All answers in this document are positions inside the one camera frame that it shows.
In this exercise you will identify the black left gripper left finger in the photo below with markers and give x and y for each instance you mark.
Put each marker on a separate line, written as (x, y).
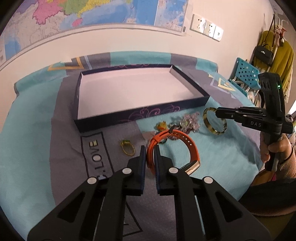
(96, 209)

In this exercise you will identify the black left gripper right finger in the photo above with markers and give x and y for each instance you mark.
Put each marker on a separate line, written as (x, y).
(204, 209)

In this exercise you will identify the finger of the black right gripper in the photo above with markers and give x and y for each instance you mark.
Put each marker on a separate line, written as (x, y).
(242, 110)
(238, 118)

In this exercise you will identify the orange smart watch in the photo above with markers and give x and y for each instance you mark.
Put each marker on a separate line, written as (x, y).
(182, 151)

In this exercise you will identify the yellow duck keychain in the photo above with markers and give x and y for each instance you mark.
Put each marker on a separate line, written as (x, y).
(161, 126)

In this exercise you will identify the pink knitted sleeve forearm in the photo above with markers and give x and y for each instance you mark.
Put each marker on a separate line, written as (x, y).
(287, 169)

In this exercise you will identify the person's right hand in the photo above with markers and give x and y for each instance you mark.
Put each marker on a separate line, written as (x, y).
(282, 146)

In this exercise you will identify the blue perforated plastic basket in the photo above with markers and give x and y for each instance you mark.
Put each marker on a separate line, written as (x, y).
(245, 77)

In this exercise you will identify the black handbag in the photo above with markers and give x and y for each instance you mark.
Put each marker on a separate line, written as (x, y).
(264, 51)

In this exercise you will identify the yellow hanging garment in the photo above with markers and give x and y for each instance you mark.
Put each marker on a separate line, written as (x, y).
(282, 65)

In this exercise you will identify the teal grey bed sheet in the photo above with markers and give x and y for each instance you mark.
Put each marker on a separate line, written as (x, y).
(44, 158)

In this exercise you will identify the dark blue shallow box tray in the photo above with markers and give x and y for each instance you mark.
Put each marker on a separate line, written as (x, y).
(120, 94)

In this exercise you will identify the white wall socket panel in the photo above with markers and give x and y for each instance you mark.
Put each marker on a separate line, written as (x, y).
(205, 27)

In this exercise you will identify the colourful wall map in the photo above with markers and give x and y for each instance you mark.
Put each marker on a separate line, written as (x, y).
(36, 21)

